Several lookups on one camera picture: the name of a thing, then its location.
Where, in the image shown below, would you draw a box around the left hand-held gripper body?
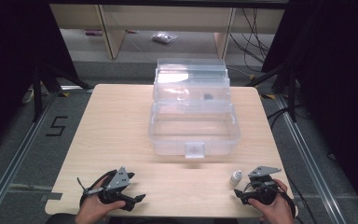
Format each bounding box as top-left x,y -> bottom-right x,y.
83,166 -> 135,206

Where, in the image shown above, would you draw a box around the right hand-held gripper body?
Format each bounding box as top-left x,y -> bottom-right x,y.
243,165 -> 282,206

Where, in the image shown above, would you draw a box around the person's right hand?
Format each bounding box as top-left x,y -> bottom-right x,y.
247,178 -> 296,224

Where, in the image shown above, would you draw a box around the person's left hand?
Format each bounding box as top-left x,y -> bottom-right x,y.
74,178 -> 127,224

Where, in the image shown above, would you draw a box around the small white bottle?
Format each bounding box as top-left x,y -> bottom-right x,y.
228,170 -> 243,188

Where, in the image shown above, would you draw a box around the grey tape strip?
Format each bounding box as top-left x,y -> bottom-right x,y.
39,191 -> 63,202

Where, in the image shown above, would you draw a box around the clear plastic storage box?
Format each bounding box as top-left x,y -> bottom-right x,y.
148,58 -> 242,160

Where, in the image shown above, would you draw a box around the black metal stand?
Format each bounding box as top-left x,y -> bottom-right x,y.
32,61 -> 95,123
245,60 -> 298,123

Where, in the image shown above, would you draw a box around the wooden shelf unit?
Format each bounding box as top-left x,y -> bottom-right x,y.
49,4 -> 285,61

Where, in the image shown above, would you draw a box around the clear plastic bag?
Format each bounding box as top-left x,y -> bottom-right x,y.
151,31 -> 179,45

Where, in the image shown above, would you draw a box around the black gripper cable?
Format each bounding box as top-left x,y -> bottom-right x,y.
76,176 -> 90,192

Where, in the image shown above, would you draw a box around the aluminium floor rail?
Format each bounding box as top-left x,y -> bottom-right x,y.
274,92 -> 347,224
0,91 -> 63,224

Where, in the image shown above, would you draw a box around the black floor cable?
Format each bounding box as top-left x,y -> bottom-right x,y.
266,105 -> 306,130

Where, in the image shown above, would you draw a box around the black hanging cables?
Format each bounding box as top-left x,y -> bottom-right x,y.
228,7 -> 272,64

